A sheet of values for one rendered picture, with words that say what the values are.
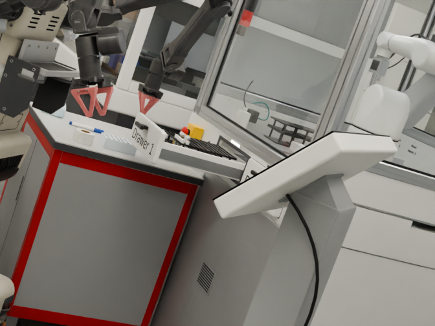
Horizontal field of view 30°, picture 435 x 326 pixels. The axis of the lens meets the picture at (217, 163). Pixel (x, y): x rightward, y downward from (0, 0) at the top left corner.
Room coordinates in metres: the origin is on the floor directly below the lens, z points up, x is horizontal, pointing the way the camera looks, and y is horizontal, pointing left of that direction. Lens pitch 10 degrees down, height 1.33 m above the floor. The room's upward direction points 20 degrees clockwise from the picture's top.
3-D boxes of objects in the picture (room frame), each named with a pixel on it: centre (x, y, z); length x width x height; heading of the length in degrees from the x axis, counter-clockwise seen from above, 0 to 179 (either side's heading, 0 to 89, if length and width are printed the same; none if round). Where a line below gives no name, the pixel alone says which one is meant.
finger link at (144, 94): (2.95, 0.32, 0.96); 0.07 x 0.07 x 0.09; 28
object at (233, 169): (2.84, 0.07, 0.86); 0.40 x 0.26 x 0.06; 116
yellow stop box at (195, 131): (3.18, 0.13, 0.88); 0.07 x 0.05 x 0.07; 26
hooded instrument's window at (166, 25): (4.58, 0.41, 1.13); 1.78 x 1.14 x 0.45; 26
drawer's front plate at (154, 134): (2.75, 0.26, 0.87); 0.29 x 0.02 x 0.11; 26
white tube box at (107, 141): (2.95, 0.37, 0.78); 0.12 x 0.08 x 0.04; 114
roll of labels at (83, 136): (2.85, 0.48, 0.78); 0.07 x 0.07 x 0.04
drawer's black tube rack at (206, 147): (2.83, 0.08, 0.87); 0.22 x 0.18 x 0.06; 116
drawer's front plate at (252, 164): (2.60, -0.17, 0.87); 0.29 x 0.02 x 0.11; 26
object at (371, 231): (3.06, -0.48, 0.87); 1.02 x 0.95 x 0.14; 26
